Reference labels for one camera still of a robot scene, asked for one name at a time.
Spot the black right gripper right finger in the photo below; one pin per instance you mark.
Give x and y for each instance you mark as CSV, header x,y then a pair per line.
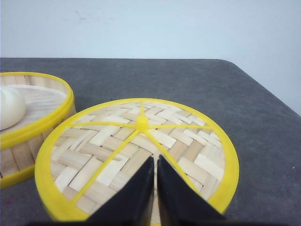
x,y
179,205

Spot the white steamed bun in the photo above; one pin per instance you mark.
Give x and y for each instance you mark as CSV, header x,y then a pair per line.
x,y
12,107

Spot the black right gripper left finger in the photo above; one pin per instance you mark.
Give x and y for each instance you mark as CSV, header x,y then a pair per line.
x,y
131,205

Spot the woven bamboo steamer lid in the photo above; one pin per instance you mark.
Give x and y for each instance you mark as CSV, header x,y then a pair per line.
x,y
91,156

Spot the bamboo steamer basket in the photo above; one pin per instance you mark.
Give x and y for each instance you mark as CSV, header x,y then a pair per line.
x,y
19,147

